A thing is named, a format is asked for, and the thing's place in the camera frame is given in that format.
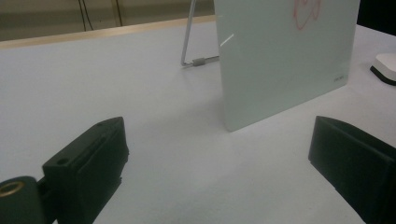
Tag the pale green glass whiteboard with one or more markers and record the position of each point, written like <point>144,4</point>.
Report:
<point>280,68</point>

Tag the metal stand leg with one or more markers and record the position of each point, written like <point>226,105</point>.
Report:
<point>187,34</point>

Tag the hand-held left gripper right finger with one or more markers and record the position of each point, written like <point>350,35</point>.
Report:
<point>358,161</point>

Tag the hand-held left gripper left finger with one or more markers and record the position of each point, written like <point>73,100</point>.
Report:
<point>84,168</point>

